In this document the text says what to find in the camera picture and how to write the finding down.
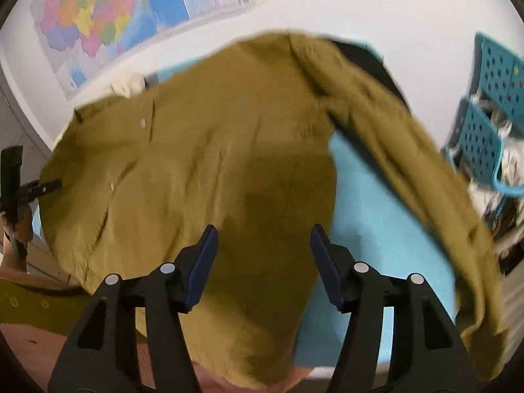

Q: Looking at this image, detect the cream cloth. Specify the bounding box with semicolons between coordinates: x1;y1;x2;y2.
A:
110;73;146;100

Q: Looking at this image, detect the black cloth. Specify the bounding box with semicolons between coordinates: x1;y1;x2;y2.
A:
327;39;412;148

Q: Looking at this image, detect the colourful wall map poster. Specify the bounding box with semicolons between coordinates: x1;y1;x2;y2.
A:
30;0;251;100

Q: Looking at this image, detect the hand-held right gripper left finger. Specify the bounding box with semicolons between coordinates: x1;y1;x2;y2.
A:
48;224;220;393

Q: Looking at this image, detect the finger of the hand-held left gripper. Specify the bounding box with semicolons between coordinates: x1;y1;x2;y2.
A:
20;179;63;200

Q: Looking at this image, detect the person's left forearm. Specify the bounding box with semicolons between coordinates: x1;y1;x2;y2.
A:
0;209;34;276

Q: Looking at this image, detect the olive button-up shirt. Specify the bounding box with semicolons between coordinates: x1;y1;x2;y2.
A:
0;28;510;389

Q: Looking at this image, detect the brown wooden furniture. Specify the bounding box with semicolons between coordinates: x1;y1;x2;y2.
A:
0;250;93;295

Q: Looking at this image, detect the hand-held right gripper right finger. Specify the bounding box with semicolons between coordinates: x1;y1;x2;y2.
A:
309;224;480;393

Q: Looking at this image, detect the teal perforated plastic basket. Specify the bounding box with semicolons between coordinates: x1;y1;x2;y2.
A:
474;32;524;112
442;97;524;196

